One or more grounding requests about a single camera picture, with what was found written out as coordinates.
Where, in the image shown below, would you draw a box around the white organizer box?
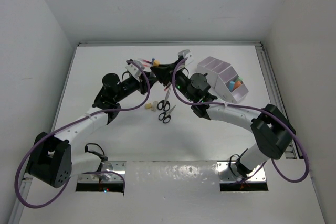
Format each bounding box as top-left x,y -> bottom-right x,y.
196,56 -> 231,88
214,66 -> 249,103

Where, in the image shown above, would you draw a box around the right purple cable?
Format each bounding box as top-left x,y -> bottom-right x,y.
172,58 -> 308,183

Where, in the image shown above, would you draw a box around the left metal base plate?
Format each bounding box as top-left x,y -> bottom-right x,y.
77,161 -> 127,184

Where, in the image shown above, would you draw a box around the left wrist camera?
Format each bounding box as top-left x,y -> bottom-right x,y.
126,60 -> 145,82

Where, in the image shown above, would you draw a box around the orange highlighter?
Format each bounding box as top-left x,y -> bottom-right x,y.
233,81 -> 241,90

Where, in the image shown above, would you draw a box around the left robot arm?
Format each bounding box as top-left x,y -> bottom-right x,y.
26,72 -> 157,188

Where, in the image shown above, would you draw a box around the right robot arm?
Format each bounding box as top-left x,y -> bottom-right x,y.
151,61 -> 296,178

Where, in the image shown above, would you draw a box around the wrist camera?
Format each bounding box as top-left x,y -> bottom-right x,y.
177,49 -> 194,65
126,60 -> 145,82

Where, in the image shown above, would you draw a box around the yellow highlighter cap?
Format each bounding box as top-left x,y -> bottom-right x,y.
153,60 -> 160,67

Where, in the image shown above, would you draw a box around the metal base plate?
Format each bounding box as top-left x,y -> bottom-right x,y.
77,161 -> 127,184
217,161 -> 267,184

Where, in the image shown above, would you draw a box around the grey white eraser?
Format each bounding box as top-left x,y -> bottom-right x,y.
151,101 -> 158,111

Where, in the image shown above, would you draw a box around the small black scissors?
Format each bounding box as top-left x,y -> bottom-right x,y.
158,105 -> 176,124

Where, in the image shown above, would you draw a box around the white organizer box right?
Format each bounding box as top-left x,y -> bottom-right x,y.
214,66 -> 249,103

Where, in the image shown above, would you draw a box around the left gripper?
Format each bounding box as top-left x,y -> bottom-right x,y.
113,70 -> 156,102

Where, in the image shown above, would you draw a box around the green highlighter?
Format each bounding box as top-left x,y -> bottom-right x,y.
235,77 -> 243,82

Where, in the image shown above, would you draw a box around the yellow eraser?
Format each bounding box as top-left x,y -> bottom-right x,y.
144,103 -> 152,109

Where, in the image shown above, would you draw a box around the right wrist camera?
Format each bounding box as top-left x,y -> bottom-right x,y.
177,49 -> 194,65

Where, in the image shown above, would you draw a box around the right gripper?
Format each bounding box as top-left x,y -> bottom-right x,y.
152,61 -> 194,103

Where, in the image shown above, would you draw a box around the blue highlighter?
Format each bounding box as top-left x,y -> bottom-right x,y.
228,81 -> 235,92

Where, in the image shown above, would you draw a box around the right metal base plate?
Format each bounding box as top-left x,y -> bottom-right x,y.
217,161 -> 267,184

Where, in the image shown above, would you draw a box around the white organizer box left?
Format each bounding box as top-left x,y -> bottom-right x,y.
196,56 -> 231,88

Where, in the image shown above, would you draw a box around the large black scissors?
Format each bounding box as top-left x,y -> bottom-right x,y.
157,86 -> 171,112

